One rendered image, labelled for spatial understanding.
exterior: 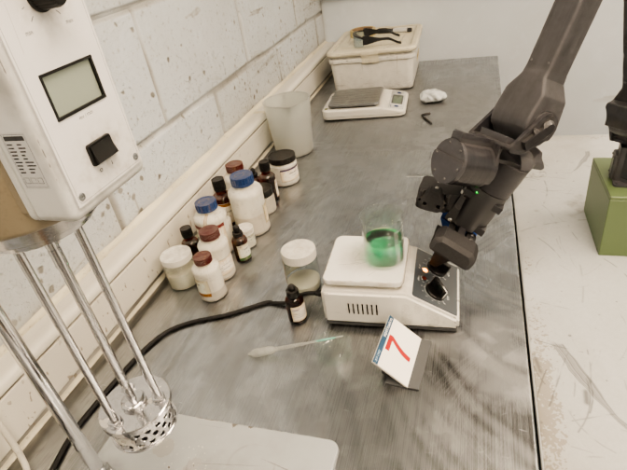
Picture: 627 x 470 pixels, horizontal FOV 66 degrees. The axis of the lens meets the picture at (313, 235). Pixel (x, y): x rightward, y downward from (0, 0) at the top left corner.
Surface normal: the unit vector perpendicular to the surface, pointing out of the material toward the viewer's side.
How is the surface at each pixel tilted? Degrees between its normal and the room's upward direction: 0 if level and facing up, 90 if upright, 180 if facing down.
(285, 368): 0
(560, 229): 0
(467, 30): 90
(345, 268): 0
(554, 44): 62
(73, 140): 90
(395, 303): 90
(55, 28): 90
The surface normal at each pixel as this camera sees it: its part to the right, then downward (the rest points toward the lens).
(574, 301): -0.14, -0.83
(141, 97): 0.95, 0.04
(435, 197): -0.37, 0.49
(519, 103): -0.80, -0.25
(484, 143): 0.41, 0.44
